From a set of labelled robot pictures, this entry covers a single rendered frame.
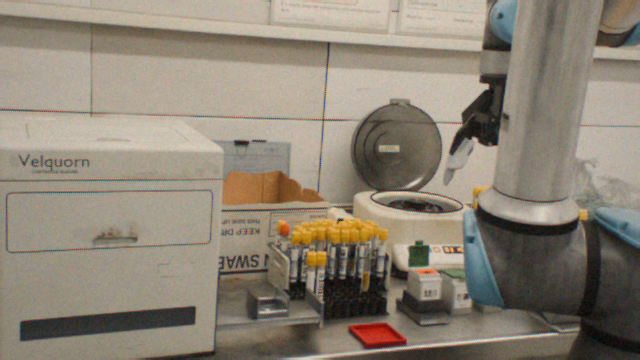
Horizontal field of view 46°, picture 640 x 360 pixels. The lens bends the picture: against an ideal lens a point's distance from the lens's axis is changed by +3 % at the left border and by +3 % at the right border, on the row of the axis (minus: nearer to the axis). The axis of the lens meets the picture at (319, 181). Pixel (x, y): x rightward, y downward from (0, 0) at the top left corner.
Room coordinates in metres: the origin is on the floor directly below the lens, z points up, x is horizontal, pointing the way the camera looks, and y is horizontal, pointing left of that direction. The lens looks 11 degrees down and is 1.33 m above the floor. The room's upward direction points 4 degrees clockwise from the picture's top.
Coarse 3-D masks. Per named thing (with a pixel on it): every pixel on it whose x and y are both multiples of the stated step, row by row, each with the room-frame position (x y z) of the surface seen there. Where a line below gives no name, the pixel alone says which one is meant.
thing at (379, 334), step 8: (352, 328) 1.09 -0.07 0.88; (360, 328) 1.11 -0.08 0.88; (368, 328) 1.11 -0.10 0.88; (376, 328) 1.11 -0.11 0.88; (384, 328) 1.12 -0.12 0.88; (392, 328) 1.10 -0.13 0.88; (360, 336) 1.06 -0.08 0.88; (368, 336) 1.08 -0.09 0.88; (376, 336) 1.08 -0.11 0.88; (384, 336) 1.08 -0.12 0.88; (392, 336) 1.09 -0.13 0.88; (400, 336) 1.08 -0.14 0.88; (368, 344) 1.04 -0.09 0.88; (376, 344) 1.05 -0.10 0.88; (384, 344) 1.05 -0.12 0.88; (392, 344) 1.06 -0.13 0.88; (400, 344) 1.06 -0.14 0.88
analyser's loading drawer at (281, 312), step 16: (256, 304) 1.02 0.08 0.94; (272, 304) 1.08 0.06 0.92; (288, 304) 1.04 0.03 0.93; (304, 304) 1.09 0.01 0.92; (320, 304) 1.06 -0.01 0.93; (224, 320) 1.01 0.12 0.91; (240, 320) 1.01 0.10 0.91; (256, 320) 1.02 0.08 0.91; (272, 320) 1.02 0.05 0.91; (288, 320) 1.03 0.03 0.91; (304, 320) 1.04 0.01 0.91; (320, 320) 1.05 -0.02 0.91
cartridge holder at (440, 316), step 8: (408, 296) 1.19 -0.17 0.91; (400, 304) 1.21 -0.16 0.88; (408, 304) 1.19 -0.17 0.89; (416, 304) 1.17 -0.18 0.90; (424, 304) 1.17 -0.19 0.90; (432, 304) 1.17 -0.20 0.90; (440, 304) 1.18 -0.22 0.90; (408, 312) 1.18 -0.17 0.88; (416, 312) 1.16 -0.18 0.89; (424, 312) 1.17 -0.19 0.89; (432, 312) 1.17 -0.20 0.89; (440, 312) 1.18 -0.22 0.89; (416, 320) 1.16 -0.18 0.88; (424, 320) 1.15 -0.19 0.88; (432, 320) 1.15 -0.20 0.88; (440, 320) 1.16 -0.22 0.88; (448, 320) 1.16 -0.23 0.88
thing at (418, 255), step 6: (420, 240) 1.23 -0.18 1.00; (414, 246) 1.22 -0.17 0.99; (420, 246) 1.22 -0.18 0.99; (426, 246) 1.23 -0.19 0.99; (408, 252) 1.22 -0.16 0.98; (414, 252) 1.22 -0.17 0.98; (420, 252) 1.22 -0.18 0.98; (426, 252) 1.23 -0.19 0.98; (408, 258) 1.21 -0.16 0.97; (414, 258) 1.22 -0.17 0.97; (420, 258) 1.22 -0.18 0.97; (426, 258) 1.23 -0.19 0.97; (408, 264) 1.21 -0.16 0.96; (414, 264) 1.21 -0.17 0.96; (420, 264) 1.22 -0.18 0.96; (426, 264) 1.22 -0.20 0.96
